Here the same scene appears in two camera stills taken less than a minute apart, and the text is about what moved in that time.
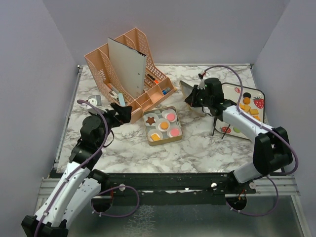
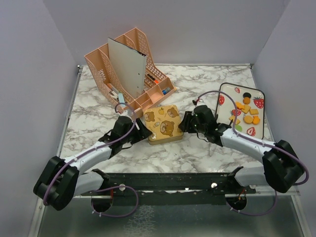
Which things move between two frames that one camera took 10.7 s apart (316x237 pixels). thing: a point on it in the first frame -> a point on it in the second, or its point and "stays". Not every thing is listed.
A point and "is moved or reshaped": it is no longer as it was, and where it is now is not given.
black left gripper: [124, 116] -> [142, 132]
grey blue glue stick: [165, 91] stays
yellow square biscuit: [247, 108] stays
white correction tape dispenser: [114, 95] stays
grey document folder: [130, 63] stays
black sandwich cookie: [247, 95] stays
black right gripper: [191, 99] -> [186, 122]
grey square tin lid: [206, 110] is moved or reshaped
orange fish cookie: [257, 117] stays
